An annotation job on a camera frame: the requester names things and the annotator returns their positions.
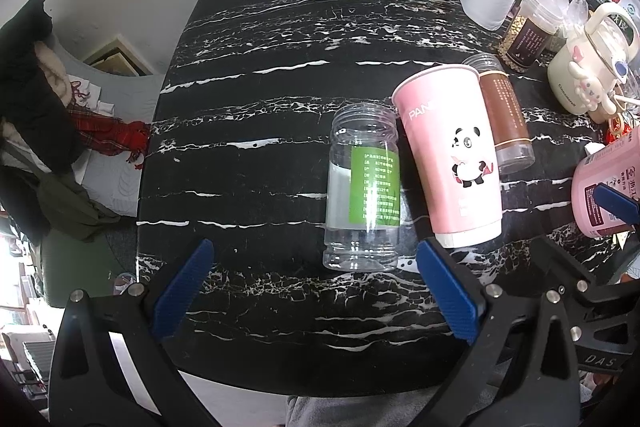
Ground clear jar with green label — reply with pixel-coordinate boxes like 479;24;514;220
322;102;401;272

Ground pink panda paper cup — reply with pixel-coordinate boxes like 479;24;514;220
392;64;502;248

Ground pink bottle with red cap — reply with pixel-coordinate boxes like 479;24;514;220
570;128;639;239

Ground clear jar with brown label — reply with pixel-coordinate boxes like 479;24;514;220
463;53;535;176

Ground red plaid scarf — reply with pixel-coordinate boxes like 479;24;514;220
67;105;151;165

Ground pile of dark clothes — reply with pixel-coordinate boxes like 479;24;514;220
1;0;119;244

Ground grain jar with dark label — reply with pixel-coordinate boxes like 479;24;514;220
498;0;563;72

